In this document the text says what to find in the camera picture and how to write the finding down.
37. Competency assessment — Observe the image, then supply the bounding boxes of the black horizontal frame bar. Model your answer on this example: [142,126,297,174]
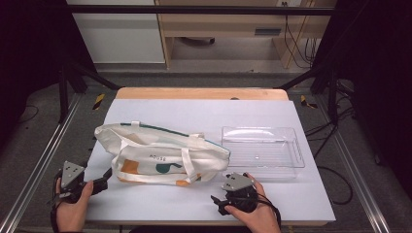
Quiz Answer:
[65,4,336,17]

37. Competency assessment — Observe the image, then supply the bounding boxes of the clear plastic tray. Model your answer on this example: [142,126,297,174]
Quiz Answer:
[221,125,306,181]

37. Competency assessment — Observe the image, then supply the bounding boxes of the person's right hand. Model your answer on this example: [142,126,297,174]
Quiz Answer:
[224,174,282,233]

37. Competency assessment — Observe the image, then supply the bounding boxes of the white printed tote bag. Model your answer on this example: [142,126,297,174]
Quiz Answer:
[93,120,232,188]

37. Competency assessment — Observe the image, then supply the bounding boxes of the aluminium floor rail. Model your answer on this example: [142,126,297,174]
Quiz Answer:
[0,92,83,233]
[314,94,392,233]

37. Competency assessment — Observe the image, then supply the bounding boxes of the thin black floor cable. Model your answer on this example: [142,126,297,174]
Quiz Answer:
[17,104,40,124]

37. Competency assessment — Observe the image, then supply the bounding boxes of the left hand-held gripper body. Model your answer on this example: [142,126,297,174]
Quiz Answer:
[48,160,100,207]

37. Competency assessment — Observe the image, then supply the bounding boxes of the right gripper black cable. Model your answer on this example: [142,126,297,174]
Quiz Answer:
[255,190,283,231]

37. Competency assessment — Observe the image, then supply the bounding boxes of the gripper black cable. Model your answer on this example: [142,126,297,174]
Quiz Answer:
[255,190,283,231]
[49,170,63,233]

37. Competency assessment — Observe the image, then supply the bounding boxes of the black curtain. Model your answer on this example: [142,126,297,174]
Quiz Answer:
[312,0,412,198]
[0,0,97,150]

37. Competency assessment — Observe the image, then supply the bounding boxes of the hanging black cables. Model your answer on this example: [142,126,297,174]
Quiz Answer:
[282,1,321,70]

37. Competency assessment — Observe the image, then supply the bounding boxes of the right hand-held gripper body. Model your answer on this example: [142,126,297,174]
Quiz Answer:
[222,172,260,215]

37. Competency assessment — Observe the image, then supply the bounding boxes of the wooden desk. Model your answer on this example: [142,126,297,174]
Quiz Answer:
[154,0,338,70]

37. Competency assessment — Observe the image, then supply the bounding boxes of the white cabinet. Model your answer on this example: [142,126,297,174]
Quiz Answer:
[65,0,166,64]

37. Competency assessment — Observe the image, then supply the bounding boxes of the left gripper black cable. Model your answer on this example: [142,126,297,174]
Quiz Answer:
[49,170,63,233]

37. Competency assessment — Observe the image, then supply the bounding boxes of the black metal stand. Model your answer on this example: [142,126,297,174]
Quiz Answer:
[277,60,342,126]
[57,60,121,124]

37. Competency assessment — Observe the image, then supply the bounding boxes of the person's left hand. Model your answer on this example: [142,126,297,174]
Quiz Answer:
[54,178,95,233]

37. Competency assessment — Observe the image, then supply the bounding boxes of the yellow-handled tool right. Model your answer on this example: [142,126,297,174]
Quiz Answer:
[299,94,319,110]

